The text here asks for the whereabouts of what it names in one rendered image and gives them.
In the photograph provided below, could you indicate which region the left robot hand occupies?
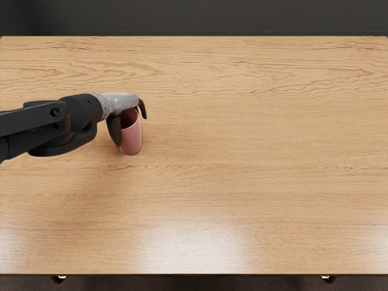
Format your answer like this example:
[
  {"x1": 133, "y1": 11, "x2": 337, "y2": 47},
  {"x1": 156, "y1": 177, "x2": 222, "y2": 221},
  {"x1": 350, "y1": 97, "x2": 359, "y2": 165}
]
[{"x1": 98, "y1": 92, "x2": 148, "y2": 148}]

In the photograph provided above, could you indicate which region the pink cup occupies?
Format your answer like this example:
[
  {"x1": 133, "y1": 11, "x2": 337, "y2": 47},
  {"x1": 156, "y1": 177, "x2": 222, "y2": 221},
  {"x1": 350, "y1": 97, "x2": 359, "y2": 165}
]
[{"x1": 119, "y1": 107, "x2": 143, "y2": 156}]

